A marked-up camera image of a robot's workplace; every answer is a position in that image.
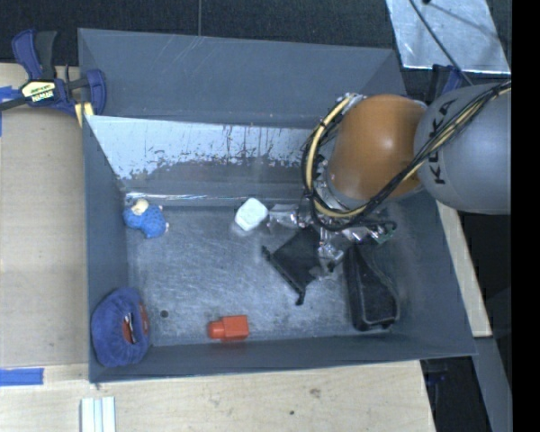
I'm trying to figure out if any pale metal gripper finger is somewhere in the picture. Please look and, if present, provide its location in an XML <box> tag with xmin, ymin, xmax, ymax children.
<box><xmin>267</xmin><ymin>203</ymin><xmax>308</xmax><ymax>232</ymax></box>
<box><xmin>317</xmin><ymin>242</ymin><xmax>346</xmax><ymax>279</ymax></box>

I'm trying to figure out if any white plastic block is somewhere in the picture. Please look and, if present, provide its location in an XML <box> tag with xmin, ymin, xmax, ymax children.
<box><xmin>233</xmin><ymin>197</ymin><xmax>270</xmax><ymax>232</ymax></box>

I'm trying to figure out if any black flat tray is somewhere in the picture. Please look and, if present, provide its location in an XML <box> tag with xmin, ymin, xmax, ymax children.
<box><xmin>260</xmin><ymin>227</ymin><xmax>321</xmax><ymax>306</ymax></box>

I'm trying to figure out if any black oblong case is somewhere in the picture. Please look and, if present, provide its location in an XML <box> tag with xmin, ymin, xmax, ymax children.
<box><xmin>344</xmin><ymin>241</ymin><xmax>401</xmax><ymax>332</ymax></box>

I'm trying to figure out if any grey metal bin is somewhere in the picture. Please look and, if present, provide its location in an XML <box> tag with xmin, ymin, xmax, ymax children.
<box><xmin>76</xmin><ymin>27</ymin><xmax>478</xmax><ymax>384</ymax></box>

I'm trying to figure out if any red plastic block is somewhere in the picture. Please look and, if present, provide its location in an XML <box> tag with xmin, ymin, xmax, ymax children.
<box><xmin>207</xmin><ymin>314</ymin><xmax>250</xmax><ymax>343</ymax></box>

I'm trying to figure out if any blue toy animal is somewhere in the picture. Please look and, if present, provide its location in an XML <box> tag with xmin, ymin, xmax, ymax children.
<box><xmin>121</xmin><ymin>198</ymin><xmax>170</xmax><ymax>239</ymax></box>

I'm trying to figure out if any blue and red plush toy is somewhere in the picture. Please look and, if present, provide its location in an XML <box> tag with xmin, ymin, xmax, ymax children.
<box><xmin>90</xmin><ymin>286</ymin><xmax>152</xmax><ymax>369</ymax></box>

